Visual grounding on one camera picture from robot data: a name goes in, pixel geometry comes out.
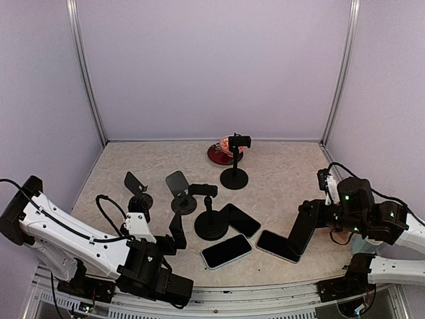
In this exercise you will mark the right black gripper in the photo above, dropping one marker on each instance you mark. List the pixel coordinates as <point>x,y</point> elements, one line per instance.
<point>320,222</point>

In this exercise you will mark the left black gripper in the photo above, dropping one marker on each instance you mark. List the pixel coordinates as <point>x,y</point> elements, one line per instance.
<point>170,248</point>

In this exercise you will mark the phone black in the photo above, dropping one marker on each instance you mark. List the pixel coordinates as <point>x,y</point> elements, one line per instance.
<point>303,229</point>

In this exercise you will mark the black pole stand clamp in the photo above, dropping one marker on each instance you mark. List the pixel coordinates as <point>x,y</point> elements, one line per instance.
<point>210,225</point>

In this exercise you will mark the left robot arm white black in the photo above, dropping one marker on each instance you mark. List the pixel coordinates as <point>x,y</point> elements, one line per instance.
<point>80,256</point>

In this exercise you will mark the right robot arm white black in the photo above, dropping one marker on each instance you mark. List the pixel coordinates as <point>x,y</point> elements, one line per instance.
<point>355,210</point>

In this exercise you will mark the left folding phone stand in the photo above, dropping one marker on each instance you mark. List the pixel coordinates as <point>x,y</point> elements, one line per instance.
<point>138,189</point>

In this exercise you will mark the folding phone stand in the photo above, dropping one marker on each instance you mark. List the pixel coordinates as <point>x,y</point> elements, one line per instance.
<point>138,189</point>
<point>183,203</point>

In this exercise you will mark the middle folding phone stand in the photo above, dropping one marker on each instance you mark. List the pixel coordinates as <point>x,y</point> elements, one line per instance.
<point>183,203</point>

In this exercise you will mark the phone lower left blue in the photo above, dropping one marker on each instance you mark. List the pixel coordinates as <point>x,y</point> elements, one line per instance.
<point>226,251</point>

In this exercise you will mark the phone blue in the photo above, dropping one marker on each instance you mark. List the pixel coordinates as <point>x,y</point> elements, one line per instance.
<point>240,221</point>
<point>226,251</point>

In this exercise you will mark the phone lower right pink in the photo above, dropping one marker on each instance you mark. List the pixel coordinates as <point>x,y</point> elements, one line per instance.
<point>276,246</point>

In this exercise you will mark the phone upper left blue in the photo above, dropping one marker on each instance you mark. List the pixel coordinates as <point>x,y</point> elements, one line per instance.
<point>240,221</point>

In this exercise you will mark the black pole stand centre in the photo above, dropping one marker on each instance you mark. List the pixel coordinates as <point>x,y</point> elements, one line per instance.
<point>235,178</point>

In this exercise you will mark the orange white bowl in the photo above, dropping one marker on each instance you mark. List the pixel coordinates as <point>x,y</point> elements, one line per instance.
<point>339,231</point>

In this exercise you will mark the light blue mug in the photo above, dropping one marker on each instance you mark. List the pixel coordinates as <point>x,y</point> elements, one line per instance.
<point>360,245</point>

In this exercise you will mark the red saucer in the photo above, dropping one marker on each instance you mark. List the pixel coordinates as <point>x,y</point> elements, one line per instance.
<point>217,156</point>

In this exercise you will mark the red patterned teacup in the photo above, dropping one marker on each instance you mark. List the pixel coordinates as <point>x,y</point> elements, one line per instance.
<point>224,147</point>

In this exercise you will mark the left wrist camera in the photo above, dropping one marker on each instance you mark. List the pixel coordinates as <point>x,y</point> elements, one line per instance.
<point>137,219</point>

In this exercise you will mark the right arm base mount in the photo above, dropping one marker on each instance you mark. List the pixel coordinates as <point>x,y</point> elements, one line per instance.
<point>354,282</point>

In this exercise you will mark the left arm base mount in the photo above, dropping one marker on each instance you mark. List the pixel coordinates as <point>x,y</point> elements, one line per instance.
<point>89,288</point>

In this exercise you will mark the front aluminium rail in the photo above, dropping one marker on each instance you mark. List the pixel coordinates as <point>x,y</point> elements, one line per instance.
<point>296,300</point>

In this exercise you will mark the right aluminium frame post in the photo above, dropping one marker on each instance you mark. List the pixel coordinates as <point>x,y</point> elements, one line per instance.
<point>343,70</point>

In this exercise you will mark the aluminium frame post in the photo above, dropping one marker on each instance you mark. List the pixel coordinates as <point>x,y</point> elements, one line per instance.
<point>72,9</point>
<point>343,70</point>

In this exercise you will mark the left aluminium frame post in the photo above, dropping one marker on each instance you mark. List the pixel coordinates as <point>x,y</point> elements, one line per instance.
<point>72,9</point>

